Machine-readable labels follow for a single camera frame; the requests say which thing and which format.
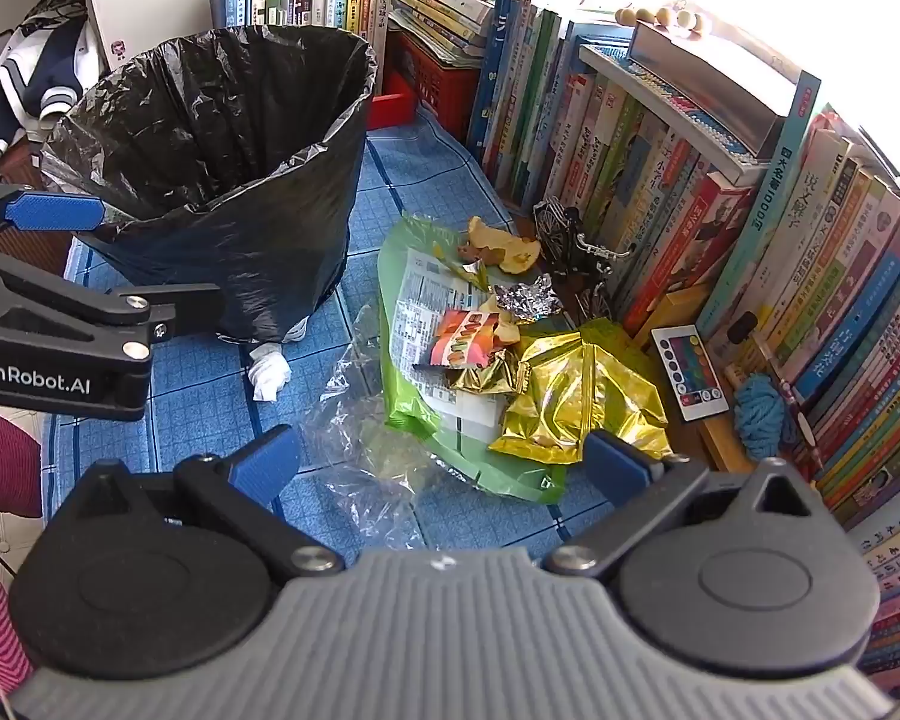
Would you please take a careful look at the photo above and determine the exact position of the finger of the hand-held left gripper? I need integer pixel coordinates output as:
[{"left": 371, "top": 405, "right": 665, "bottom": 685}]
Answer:
[
  {"left": 0, "top": 174, "right": 110, "bottom": 245},
  {"left": 0, "top": 244, "right": 222, "bottom": 361}
]

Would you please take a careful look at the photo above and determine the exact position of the stack of flat books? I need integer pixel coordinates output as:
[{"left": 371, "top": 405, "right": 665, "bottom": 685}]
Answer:
[{"left": 390, "top": 0, "right": 507, "bottom": 65}]

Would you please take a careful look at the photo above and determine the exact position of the blue checked mat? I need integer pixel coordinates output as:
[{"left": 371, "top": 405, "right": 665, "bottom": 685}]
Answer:
[{"left": 45, "top": 105, "right": 721, "bottom": 556}]

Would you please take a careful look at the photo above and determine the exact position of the large gold foil bag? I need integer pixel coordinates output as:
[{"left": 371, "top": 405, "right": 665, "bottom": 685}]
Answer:
[{"left": 491, "top": 330, "right": 674, "bottom": 467}]

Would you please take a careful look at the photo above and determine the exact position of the small gold foil wrapper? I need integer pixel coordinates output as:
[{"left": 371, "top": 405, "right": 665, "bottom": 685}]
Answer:
[{"left": 450, "top": 349, "right": 531, "bottom": 396}]

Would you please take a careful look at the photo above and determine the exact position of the brown wooden furniture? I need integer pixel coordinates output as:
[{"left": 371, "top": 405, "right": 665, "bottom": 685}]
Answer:
[{"left": 0, "top": 139, "right": 76, "bottom": 275}]

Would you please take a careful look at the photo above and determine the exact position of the wooden box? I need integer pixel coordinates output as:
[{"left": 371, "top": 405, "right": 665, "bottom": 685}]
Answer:
[{"left": 649, "top": 285, "right": 766, "bottom": 475}]

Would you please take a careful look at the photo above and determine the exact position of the trash bin with black bag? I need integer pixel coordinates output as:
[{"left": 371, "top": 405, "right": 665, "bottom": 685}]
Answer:
[{"left": 41, "top": 25, "right": 380, "bottom": 342}]

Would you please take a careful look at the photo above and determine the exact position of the wooden bead string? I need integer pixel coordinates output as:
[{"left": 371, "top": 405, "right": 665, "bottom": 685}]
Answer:
[{"left": 615, "top": 6, "right": 710, "bottom": 38}]

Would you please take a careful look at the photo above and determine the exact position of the black toy bicycle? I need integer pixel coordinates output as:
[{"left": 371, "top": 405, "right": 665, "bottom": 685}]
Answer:
[{"left": 532, "top": 195, "right": 638, "bottom": 320}]

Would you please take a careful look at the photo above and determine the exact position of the white remote control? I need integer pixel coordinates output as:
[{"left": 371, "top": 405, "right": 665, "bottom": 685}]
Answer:
[{"left": 650, "top": 325, "right": 730, "bottom": 422}]

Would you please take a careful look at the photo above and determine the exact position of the orange snack wrapper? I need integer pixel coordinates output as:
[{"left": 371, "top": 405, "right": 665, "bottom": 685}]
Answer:
[{"left": 412, "top": 307, "right": 522, "bottom": 372}]

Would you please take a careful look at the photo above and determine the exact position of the blue yarn ball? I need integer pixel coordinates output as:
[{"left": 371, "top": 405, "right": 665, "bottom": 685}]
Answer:
[{"left": 733, "top": 373, "right": 800, "bottom": 460}]

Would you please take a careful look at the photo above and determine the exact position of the green plastic bag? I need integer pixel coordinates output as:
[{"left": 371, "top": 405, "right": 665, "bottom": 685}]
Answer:
[{"left": 377, "top": 216, "right": 672, "bottom": 503}]

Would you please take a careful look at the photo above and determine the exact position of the row of colourful upright books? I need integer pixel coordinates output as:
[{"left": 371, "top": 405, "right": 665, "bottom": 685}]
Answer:
[{"left": 465, "top": 0, "right": 900, "bottom": 691}]

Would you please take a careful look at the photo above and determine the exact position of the orange fruit peel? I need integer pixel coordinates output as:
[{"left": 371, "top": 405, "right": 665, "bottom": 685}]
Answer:
[{"left": 465, "top": 216, "right": 542, "bottom": 276}]

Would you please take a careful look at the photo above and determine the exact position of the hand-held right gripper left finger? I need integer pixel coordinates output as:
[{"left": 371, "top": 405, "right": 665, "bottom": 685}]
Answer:
[{"left": 82, "top": 424, "right": 346, "bottom": 580}]

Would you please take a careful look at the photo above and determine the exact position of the pink striped clothing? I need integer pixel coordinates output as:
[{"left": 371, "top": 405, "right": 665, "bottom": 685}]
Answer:
[{"left": 0, "top": 401, "right": 44, "bottom": 698}]

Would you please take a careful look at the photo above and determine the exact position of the pink pen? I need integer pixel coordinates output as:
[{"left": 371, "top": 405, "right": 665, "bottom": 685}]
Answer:
[{"left": 750, "top": 334, "right": 818, "bottom": 452}]

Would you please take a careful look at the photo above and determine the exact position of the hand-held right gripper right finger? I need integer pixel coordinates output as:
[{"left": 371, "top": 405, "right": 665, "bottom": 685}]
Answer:
[{"left": 544, "top": 429, "right": 826, "bottom": 578}]

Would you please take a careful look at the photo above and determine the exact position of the crumpled white tissue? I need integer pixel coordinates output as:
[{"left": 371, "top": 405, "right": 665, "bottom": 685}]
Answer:
[{"left": 246, "top": 341, "right": 293, "bottom": 401}]

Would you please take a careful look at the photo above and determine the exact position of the blue white flat board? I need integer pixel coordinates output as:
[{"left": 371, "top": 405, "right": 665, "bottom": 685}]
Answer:
[{"left": 579, "top": 43, "right": 766, "bottom": 185}]

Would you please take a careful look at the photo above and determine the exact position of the silver foil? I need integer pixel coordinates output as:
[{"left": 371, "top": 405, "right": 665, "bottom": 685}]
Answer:
[{"left": 493, "top": 274, "right": 563, "bottom": 325}]

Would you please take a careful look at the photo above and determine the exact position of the red plastic crate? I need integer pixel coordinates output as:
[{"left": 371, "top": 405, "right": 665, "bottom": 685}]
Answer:
[{"left": 366, "top": 30, "right": 485, "bottom": 140}]

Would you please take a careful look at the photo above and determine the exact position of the row of small paperbacks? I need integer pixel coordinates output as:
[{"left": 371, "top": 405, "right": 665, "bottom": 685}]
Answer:
[{"left": 206, "top": 0, "right": 398, "bottom": 72}]

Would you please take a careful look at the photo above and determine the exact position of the navy white jacket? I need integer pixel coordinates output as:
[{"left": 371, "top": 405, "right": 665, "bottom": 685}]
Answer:
[{"left": 0, "top": 11, "right": 110, "bottom": 173}]

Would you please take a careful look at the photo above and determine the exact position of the clear plastic bag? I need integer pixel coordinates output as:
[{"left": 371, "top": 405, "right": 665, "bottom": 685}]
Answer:
[{"left": 300, "top": 304, "right": 451, "bottom": 548}]

